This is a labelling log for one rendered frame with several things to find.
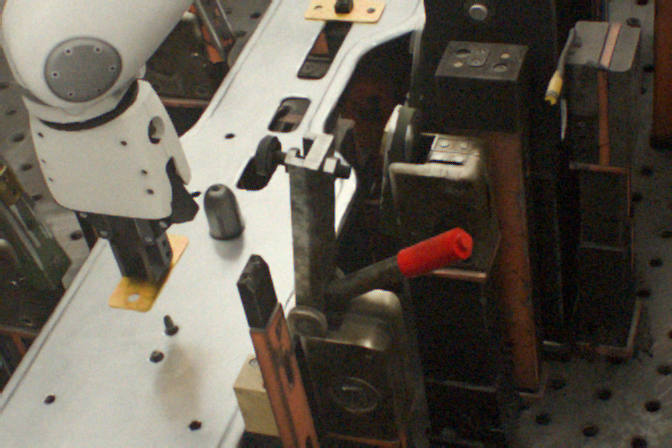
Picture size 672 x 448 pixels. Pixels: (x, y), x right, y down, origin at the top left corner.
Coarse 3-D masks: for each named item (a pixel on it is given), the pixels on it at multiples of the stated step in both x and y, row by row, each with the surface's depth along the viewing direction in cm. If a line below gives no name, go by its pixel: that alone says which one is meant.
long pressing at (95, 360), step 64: (384, 0) 139; (256, 64) 134; (192, 128) 129; (256, 128) 126; (320, 128) 124; (192, 192) 121; (256, 192) 119; (192, 256) 114; (64, 320) 111; (128, 320) 110; (192, 320) 108; (64, 384) 105; (128, 384) 104; (192, 384) 103
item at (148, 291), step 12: (180, 240) 105; (180, 252) 104; (132, 276) 103; (144, 276) 103; (168, 276) 102; (120, 288) 102; (132, 288) 102; (144, 288) 102; (156, 288) 101; (108, 300) 101; (120, 300) 101; (144, 300) 101; (144, 312) 100
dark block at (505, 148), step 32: (448, 64) 109; (480, 64) 108; (512, 64) 108; (448, 96) 110; (480, 96) 108; (512, 96) 107; (448, 128) 112; (480, 128) 111; (512, 128) 110; (512, 160) 113; (512, 192) 115; (512, 224) 118; (512, 256) 121; (512, 288) 124; (512, 320) 127; (512, 352) 131; (544, 352) 135; (544, 384) 135
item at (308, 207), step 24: (264, 144) 89; (312, 144) 89; (264, 168) 89; (288, 168) 88; (312, 168) 87; (336, 168) 88; (312, 192) 88; (312, 216) 90; (312, 240) 92; (312, 264) 94; (336, 264) 98; (312, 288) 95
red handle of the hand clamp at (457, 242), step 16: (432, 240) 90; (448, 240) 89; (464, 240) 89; (400, 256) 92; (416, 256) 91; (432, 256) 90; (448, 256) 89; (464, 256) 90; (352, 272) 97; (368, 272) 95; (384, 272) 93; (400, 272) 93; (416, 272) 92; (336, 288) 96; (352, 288) 96; (368, 288) 95; (336, 304) 97
